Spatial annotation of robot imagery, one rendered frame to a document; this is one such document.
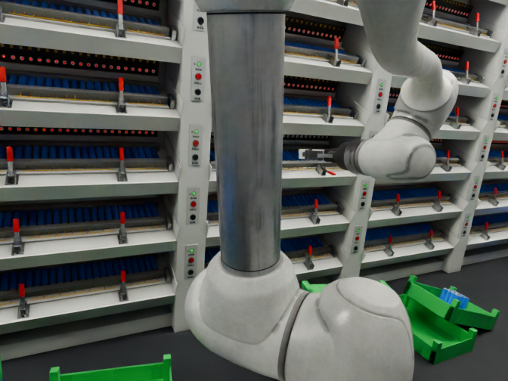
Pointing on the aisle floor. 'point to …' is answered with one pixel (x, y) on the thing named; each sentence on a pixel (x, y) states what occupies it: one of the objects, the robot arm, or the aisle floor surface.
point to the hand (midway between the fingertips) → (311, 154)
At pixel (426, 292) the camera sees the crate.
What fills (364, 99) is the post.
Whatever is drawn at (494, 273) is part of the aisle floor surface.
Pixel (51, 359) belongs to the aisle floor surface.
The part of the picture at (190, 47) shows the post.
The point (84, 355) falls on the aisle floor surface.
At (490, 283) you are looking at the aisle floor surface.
